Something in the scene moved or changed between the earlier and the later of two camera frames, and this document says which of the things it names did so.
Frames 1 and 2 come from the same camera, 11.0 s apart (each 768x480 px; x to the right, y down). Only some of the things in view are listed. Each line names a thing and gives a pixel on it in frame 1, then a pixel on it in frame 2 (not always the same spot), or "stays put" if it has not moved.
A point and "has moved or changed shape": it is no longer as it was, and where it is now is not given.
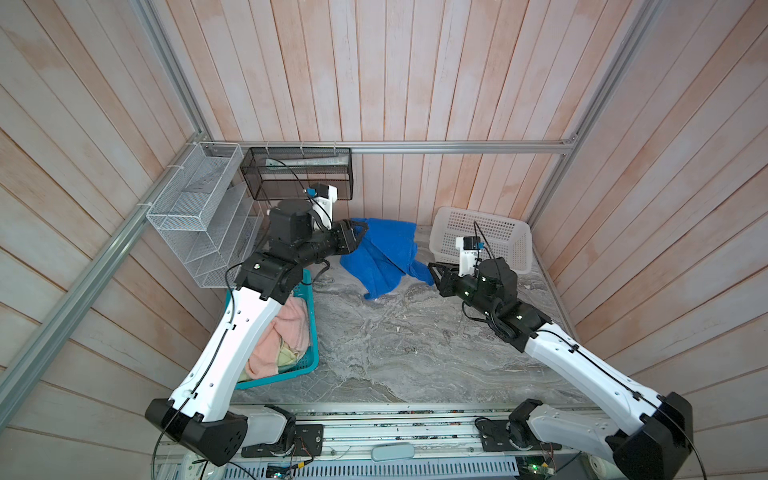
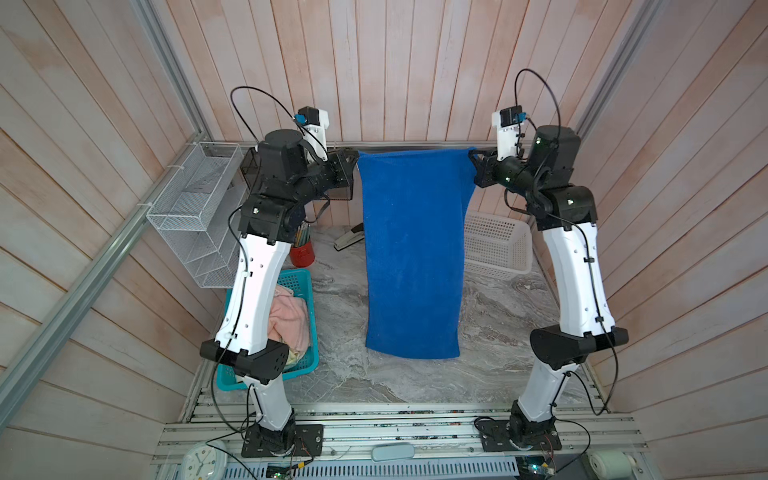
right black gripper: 449,275 → 485,170
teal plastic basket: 311,360 stays put
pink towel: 291,324 stays put
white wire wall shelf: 209,214 stays put
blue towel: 385,254 has moved or changed shape
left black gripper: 343,230 → 341,171
